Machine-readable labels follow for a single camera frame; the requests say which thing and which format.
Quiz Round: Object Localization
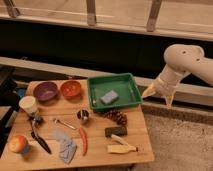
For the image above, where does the black rectangular block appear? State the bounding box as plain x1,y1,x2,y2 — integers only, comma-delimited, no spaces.
105,126,127,137

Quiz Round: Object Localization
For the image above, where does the pine cone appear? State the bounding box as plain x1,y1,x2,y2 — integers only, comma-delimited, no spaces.
100,110,127,126

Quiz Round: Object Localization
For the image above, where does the small metal cup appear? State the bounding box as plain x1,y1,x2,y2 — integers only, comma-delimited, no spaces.
77,109,89,124

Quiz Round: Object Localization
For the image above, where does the red yellow apple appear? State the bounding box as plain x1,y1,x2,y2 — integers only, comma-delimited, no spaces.
8,135,28,153

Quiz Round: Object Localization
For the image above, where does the white paper cup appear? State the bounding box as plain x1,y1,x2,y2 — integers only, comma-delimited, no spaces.
19,96,38,116

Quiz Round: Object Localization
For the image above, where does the grey crumpled cloth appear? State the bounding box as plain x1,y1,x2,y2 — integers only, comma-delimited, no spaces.
52,129,77,164

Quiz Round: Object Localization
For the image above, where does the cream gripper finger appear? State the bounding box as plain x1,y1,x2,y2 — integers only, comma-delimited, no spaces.
142,83,156,98
165,95,174,108

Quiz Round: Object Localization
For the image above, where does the purple bowl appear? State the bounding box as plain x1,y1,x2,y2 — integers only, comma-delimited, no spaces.
33,81,58,102

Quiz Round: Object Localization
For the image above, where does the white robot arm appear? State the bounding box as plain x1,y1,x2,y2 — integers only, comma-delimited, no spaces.
142,44,213,108

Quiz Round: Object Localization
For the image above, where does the cream handled brush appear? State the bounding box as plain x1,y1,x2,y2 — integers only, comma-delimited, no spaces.
107,134,138,154

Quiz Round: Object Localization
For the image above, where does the grey sponge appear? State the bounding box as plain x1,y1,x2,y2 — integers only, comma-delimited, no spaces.
100,90,118,105

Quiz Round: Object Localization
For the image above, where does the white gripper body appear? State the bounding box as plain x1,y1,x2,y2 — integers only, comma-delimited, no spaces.
154,67,183,96

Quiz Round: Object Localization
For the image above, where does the black handled utensil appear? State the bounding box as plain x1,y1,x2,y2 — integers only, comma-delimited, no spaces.
29,116,52,154

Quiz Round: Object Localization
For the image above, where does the red chili pepper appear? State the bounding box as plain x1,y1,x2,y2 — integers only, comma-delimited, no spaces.
79,127,88,156

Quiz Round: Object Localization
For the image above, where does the wooden cutting board table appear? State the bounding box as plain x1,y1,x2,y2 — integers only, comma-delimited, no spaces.
0,80,154,171

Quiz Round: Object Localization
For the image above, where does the red bowl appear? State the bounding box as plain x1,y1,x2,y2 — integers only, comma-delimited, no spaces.
60,80,81,98

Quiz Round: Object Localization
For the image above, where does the green plastic tray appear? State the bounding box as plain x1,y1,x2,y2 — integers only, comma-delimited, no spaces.
87,73,142,112

